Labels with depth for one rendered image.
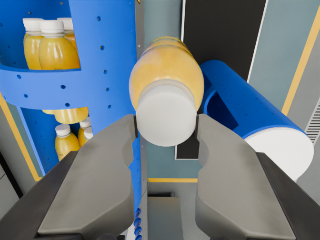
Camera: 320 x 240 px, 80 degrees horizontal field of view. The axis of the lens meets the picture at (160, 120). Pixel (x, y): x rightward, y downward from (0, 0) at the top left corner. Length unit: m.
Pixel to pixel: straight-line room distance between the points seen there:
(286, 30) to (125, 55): 1.51
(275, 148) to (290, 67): 1.22
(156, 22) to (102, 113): 1.21
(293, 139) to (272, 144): 0.06
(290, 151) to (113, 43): 0.62
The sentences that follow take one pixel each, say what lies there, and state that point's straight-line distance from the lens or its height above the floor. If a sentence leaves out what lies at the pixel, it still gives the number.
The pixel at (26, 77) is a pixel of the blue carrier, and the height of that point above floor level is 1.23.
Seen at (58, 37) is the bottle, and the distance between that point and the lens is 0.41.
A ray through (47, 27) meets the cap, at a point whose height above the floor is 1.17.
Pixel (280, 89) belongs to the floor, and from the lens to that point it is 1.91.
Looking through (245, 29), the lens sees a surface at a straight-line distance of 1.48.
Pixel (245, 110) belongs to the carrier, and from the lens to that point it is 0.77.
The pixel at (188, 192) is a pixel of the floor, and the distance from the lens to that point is 2.43.
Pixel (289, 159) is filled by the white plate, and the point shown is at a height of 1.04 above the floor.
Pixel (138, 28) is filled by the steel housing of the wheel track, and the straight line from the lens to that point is 0.65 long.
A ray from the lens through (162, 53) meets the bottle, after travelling 0.16.
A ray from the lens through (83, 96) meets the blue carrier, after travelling 0.36.
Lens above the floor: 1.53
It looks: 60 degrees down
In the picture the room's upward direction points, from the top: 179 degrees counter-clockwise
